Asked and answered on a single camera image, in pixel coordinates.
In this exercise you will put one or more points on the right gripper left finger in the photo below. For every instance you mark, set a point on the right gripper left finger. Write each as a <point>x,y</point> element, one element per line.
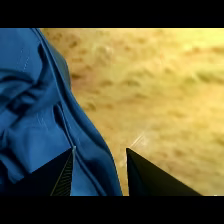
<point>55,181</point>

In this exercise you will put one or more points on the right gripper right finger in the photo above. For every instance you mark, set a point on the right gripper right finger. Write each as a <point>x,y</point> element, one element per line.
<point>150,180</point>

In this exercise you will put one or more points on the blue shirt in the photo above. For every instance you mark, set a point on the blue shirt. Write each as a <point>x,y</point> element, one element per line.
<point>36,110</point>

